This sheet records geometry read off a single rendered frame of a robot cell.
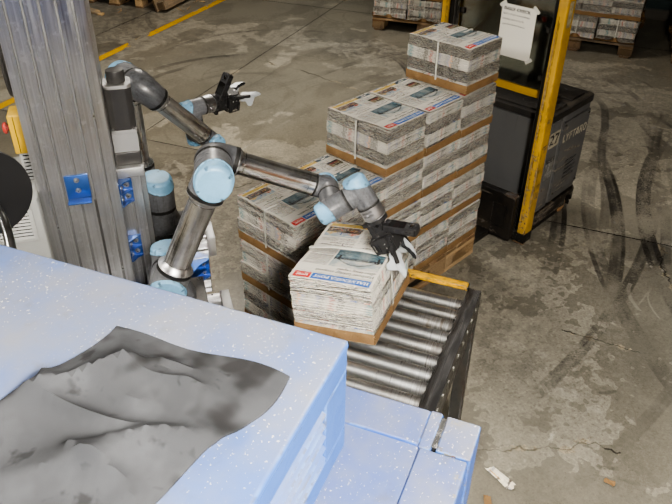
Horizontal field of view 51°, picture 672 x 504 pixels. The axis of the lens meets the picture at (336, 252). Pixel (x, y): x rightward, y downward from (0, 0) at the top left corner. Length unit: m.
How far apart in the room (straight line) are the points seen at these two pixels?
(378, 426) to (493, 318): 2.77
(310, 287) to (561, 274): 2.27
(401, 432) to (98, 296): 0.48
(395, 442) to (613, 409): 2.48
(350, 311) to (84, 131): 1.01
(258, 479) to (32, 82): 1.74
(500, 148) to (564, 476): 2.07
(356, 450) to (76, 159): 1.61
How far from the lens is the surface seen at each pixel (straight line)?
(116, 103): 2.43
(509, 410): 3.35
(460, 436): 1.10
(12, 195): 1.38
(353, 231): 2.47
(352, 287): 2.19
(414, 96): 3.54
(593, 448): 3.31
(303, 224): 2.92
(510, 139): 4.37
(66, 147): 2.40
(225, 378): 0.87
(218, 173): 2.08
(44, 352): 0.98
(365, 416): 1.11
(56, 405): 0.87
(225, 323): 0.96
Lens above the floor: 2.36
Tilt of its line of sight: 34 degrees down
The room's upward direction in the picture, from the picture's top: 1 degrees clockwise
